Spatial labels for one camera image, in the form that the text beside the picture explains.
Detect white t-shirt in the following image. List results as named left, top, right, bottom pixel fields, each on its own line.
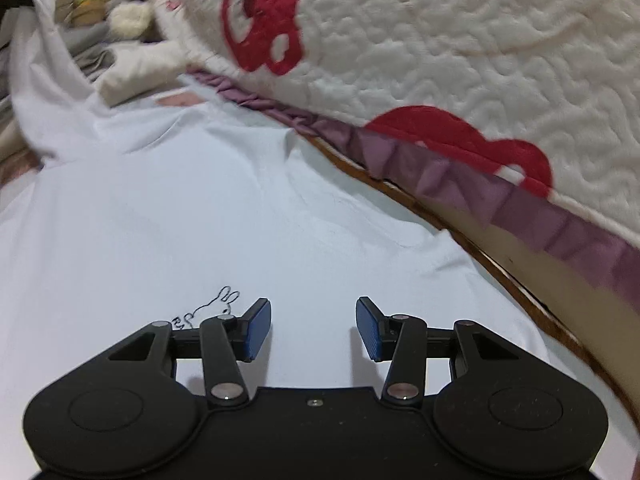
left=0, top=0, right=622, bottom=480

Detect white quilt red bears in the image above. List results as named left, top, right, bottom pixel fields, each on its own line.
left=151, top=0, right=639, bottom=304

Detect white plush toy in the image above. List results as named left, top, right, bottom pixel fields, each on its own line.
left=70, top=0, right=153, bottom=41

